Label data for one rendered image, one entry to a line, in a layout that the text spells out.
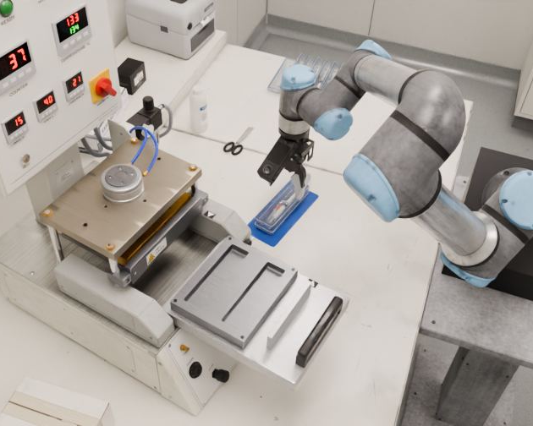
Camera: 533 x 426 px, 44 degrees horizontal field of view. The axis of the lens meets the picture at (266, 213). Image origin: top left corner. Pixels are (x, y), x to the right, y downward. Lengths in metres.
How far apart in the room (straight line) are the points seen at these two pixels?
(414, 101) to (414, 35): 2.66
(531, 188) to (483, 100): 2.25
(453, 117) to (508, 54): 2.66
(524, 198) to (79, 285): 0.88
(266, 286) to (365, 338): 0.33
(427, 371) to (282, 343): 1.22
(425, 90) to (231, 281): 0.51
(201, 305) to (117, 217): 0.23
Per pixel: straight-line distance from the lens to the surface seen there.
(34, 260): 1.45
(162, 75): 2.14
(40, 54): 1.20
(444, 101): 1.06
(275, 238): 1.67
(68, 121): 1.31
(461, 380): 2.09
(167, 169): 1.33
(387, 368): 1.49
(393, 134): 1.04
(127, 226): 1.23
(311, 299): 1.29
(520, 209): 1.39
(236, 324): 1.23
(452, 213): 1.21
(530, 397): 2.48
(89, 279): 1.30
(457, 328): 1.59
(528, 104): 3.36
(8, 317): 1.61
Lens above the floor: 2.00
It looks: 46 degrees down
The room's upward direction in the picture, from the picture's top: 3 degrees clockwise
